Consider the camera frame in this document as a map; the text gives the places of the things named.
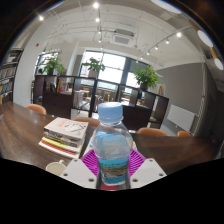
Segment ceiling spot lights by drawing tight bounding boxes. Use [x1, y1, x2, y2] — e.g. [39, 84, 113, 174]
[38, 1, 184, 56]

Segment clear blue-capped water bottle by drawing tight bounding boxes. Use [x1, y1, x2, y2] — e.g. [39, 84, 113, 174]
[91, 101, 134, 187]

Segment yellow-edged book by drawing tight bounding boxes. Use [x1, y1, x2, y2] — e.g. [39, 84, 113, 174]
[41, 136, 83, 154]

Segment dark cubby shelf unit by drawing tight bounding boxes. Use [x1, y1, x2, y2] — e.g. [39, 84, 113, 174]
[32, 74, 170, 133]

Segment white wall radiator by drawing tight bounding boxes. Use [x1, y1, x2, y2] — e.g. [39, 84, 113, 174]
[166, 104, 196, 133]

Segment tall dark bookshelf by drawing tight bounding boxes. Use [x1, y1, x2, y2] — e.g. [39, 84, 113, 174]
[0, 48, 24, 106]

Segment ceiling air conditioner unit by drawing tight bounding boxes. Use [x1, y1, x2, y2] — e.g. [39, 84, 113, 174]
[111, 28, 136, 47]

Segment white red-edged book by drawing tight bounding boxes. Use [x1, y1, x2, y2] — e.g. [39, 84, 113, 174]
[38, 139, 81, 160]

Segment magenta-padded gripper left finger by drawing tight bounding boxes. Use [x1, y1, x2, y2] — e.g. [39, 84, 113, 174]
[59, 149, 102, 190]

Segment dark grey book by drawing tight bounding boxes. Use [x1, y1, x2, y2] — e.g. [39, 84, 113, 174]
[43, 130, 84, 148]

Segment round white ceiling lamps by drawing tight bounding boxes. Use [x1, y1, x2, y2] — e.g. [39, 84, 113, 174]
[149, 0, 224, 71]

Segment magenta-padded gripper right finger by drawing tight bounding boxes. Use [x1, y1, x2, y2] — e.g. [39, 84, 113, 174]
[127, 148, 168, 190]

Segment white book with red title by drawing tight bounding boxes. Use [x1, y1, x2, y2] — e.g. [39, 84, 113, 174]
[43, 117, 90, 140]

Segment potted green plant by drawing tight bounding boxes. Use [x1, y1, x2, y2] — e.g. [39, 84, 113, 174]
[83, 57, 106, 78]
[43, 54, 66, 76]
[133, 64, 161, 92]

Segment orange chairs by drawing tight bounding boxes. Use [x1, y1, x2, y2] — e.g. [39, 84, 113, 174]
[25, 103, 193, 138]

